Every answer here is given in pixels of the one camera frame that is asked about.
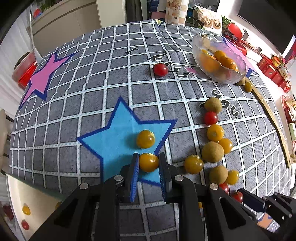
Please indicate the yellow tomato upper right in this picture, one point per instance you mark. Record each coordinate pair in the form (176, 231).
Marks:
(226, 144)

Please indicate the red tomato centre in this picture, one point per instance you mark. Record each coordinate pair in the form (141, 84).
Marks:
(225, 187)

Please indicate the yellow tomato in tray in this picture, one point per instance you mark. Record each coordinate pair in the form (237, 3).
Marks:
(26, 210)

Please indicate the grey grid tablecloth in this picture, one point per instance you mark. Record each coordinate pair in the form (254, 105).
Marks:
(76, 127)

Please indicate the yellow tomato beside longan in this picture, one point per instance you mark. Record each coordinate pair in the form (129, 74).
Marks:
(233, 176)

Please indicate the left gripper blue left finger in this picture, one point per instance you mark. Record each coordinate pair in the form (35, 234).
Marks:
(134, 172)

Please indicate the brown longan middle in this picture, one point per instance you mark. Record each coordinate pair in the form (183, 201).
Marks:
(212, 152)

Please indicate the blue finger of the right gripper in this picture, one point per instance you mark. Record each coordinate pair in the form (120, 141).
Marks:
(252, 201)

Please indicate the red tomato right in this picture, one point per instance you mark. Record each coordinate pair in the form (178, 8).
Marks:
(237, 195)

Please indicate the red gift boxes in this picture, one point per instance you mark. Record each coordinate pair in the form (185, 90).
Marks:
(273, 72)

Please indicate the red plastic container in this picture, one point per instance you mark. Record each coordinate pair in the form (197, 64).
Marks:
(24, 69)

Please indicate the clear glass fruit bowl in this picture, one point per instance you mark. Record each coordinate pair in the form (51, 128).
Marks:
(218, 61)

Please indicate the green longan by bowl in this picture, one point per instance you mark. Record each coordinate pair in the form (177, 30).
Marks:
(241, 82)

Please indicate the brown longan lower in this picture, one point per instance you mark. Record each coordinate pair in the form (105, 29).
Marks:
(218, 175)

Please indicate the orange in bowl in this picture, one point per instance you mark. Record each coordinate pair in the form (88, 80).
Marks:
(228, 63)

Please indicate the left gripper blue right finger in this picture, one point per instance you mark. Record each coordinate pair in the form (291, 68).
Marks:
(165, 177)

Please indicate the dark yellow tomato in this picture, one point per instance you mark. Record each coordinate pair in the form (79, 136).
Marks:
(193, 164)

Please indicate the green-brown longan top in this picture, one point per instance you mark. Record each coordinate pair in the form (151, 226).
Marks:
(213, 104)

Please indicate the yellow tomato on star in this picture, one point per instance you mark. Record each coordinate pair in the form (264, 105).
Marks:
(145, 139)

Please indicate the small red tomato upper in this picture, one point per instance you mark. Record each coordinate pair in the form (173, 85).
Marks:
(210, 118)

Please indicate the olive tomato by bowl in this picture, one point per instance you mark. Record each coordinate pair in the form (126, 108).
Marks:
(248, 87)

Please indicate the brown longan near edge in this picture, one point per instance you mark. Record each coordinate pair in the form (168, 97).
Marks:
(57, 205)

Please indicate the orange tomato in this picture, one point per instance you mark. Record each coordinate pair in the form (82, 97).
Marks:
(148, 162)

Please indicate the white tray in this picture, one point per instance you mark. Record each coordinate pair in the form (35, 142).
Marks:
(40, 201)

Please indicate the red tomato in tray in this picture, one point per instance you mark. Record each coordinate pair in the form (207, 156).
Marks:
(25, 225)

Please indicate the red tomato near text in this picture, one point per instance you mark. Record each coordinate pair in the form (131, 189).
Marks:
(160, 70)

